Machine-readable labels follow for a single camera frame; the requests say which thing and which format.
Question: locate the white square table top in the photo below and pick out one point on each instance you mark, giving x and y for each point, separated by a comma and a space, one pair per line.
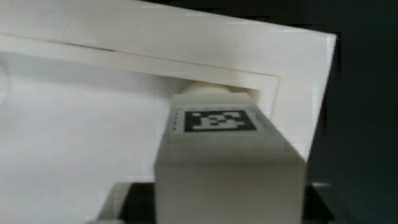
84, 107

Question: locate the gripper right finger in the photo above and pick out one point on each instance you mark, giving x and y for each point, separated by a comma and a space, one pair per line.
322, 205

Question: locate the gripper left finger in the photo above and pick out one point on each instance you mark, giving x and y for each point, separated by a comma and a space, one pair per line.
128, 207

